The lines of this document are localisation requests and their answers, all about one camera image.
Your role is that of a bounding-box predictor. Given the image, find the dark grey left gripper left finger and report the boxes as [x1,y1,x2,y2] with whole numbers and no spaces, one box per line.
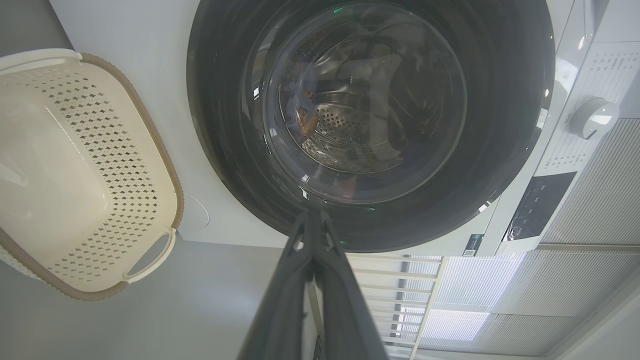
[237,210,321,360]

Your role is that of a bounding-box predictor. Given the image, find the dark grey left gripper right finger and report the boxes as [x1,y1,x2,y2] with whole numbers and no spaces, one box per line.
[312,210,391,360]

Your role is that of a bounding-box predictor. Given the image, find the blue orange cartoon garment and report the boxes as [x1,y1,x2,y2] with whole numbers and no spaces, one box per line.
[295,87,318,141]

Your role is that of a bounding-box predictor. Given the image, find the glass washing machine door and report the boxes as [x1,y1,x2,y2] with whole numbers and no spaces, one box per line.
[186,0,556,253]

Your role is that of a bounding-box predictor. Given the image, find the dark washing machine display panel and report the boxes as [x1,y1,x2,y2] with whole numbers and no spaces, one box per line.
[502,171,578,242]

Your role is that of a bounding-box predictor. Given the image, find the white front-load washing machine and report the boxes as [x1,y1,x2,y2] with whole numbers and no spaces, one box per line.
[47,0,640,258]

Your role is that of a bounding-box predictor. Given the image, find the white washing machine control dial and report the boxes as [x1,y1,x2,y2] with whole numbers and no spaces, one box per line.
[570,97,621,140]

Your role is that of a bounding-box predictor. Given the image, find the round white filter cover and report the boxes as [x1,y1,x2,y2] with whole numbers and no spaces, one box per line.
[182,192,211,237]

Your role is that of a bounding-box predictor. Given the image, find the black QR code sticker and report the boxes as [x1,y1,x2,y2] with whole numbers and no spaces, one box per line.
[462,233,484,257]

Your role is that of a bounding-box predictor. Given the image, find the cream perforated laundry basket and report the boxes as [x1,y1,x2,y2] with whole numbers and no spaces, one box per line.
[0,48,185,302]

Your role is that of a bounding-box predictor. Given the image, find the white window blinds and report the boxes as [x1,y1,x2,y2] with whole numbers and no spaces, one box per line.
[417,117,640,358]

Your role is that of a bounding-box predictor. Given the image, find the white railing frame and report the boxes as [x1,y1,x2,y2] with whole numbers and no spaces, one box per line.
[345,252,448,360]

